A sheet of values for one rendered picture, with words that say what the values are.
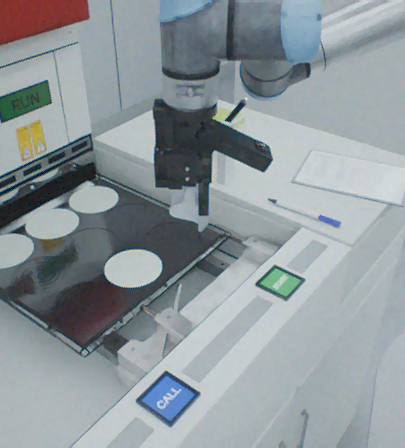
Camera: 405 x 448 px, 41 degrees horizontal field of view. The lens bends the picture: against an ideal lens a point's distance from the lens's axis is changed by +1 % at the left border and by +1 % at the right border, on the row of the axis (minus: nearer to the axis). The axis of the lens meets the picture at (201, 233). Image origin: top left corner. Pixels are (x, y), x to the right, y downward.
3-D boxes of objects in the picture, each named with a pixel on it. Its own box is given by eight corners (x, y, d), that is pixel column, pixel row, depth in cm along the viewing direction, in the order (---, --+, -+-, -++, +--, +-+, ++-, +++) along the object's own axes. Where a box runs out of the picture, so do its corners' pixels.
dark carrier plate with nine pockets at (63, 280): (-47, 256, 96) (-48, 254, 96) (95, 179, 118) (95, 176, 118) (83, 347, 80) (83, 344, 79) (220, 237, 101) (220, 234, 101)
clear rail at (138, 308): (78, 356, 79) (77, 350, 78) (226, 235, 102) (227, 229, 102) (84, 361, 78) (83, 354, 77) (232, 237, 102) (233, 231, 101)
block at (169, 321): (155, 331, 84) (154, 318, 82) (169, 319, 86) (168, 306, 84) (194, 356, 80) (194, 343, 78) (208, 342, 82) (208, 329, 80)
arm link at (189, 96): (219, 60, 72) (220, 83, 65) (218, 93, 75) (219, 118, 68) (163, 60, 72) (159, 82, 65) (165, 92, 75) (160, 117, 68)
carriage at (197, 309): (116, 380, 80) (114, 367, 78) (251, 257, 103) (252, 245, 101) (156, 408, 76) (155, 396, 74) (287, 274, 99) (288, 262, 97)
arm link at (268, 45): (312, 25, 72) (230, 23, 73) (326, -19, 61) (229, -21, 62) (308, 83, 72) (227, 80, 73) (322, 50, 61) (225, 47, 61)
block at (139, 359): (118, 364, 79) (116, 350, 77) (134, 350, 81) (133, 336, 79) (159, 392, 75) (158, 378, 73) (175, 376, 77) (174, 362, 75)
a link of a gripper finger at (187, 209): (170, 229, 84) (169, 179, 79) (208, 230, 84) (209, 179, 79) (169, 241, 82) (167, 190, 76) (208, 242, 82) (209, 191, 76)
